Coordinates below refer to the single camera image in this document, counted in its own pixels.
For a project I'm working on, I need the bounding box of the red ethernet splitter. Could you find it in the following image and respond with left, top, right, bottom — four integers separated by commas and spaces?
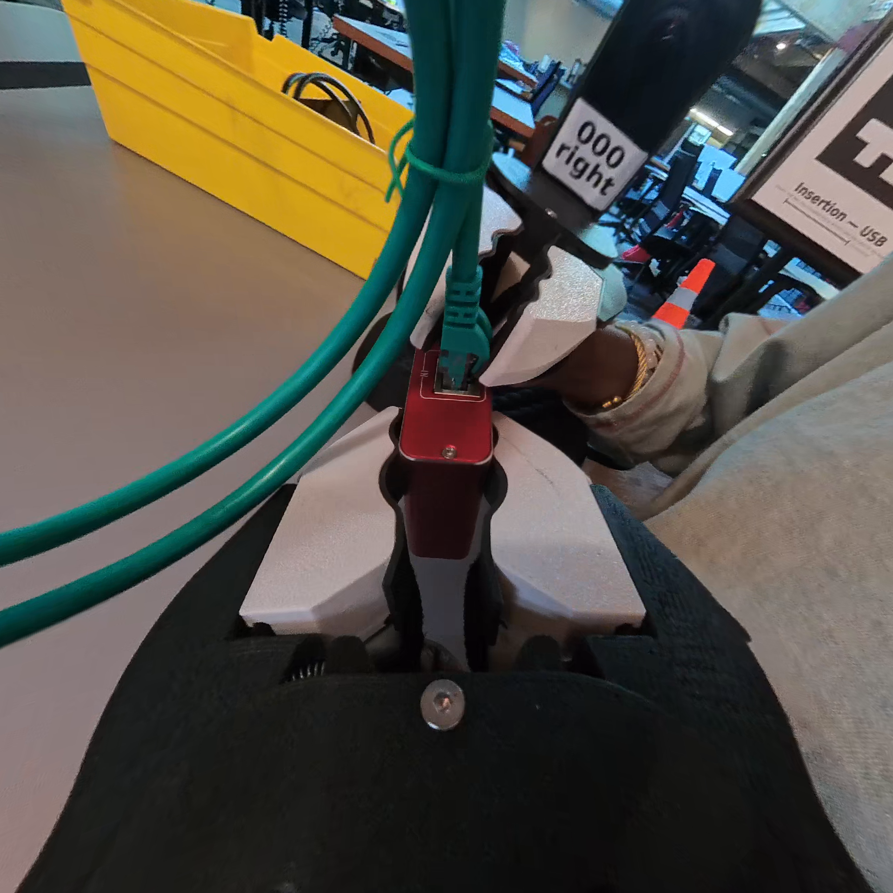
396, 345, 499, 562

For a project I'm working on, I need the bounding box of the grey desk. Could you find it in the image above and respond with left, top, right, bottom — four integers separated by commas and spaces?
0, 0, 420, 887

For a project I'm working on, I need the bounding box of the black-framed sign board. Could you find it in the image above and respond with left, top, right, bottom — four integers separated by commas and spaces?
733, 14, 893, 286

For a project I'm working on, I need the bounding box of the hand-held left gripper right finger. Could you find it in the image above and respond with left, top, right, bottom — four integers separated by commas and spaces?
466, 412, 646, 669

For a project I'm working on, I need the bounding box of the wooden office table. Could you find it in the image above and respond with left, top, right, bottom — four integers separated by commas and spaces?
333, 14, 538, 133

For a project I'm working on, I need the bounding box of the orange cone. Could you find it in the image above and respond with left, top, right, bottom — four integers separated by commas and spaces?
652, 258, 717, 329

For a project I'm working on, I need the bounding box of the green ethernet cable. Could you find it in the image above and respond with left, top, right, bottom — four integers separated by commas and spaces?
0, 0, 505, 646

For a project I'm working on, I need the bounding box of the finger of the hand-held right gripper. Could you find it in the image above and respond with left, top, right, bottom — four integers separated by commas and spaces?
481, 246, 606, 388
408, 187, 526, 350

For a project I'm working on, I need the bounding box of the black ethernet cable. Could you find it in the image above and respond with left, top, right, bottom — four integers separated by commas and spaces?
281, 71, 378, 146

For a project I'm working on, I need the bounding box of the person's right forearm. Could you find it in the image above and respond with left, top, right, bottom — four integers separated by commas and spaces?
579, 314, 838, 479

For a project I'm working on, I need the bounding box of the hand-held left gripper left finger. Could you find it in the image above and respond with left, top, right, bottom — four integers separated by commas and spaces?
239, 407, 428, 671

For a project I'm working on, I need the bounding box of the yellow plastic bin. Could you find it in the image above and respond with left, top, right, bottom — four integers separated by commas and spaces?
61, 0, 417, 281

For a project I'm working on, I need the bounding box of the person's beige sweater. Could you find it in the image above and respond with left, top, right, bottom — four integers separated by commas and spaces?
642, 258, 893, 893

